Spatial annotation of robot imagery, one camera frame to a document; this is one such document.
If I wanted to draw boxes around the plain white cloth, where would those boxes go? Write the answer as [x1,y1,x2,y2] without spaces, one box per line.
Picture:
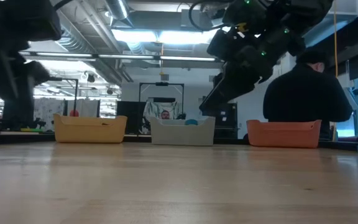
[66,98,99,118]

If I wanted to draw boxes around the black gantry frame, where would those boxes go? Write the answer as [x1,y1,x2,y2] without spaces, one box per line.
[139,82,185,121]

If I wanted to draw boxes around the linear ceiling light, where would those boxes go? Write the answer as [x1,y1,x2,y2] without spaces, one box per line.
[20,51,217,62]

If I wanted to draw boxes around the white plastic basket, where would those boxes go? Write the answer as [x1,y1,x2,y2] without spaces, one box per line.
[150,116,216,146]

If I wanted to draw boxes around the black monitor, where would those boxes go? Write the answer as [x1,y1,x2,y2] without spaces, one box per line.
[116,101,147,135]

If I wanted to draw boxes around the silver air duct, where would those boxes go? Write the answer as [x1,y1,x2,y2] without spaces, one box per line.
[106,0,129,19]

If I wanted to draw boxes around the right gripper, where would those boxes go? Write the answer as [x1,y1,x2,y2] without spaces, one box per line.
[199,6,304,117]

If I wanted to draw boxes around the black metal stand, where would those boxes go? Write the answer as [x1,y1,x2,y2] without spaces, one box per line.
[50,77,79,118]

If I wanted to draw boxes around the grey ceiling box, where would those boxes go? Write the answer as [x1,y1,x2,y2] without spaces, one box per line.
[180,8,204,29]

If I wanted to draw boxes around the patterned white cloth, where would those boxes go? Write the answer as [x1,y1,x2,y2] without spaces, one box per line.
[33,98,65,127]

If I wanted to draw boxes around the orange plastic basket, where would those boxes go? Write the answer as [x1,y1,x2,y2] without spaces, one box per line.
[246,119,322,148]

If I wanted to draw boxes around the black aluminium table frame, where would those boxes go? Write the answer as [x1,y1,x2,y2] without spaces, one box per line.
[0,131,358,152]

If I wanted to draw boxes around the black cabinet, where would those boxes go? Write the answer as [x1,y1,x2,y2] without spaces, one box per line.
[214,104,238,140]

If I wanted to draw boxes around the yellow plastic basket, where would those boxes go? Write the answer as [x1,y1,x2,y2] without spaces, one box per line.
[53,113,128,144]

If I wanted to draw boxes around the black flat panel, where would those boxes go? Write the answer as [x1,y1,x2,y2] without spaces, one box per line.
[3,93,35,125]

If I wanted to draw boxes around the crumpled white cloth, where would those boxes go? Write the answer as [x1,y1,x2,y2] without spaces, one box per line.
[143,98,180,121]

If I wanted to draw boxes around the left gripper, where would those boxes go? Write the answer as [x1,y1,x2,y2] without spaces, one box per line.
[0,40,51,100]

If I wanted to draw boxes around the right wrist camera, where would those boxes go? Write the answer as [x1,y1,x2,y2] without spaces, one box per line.
[206,29,231,62]

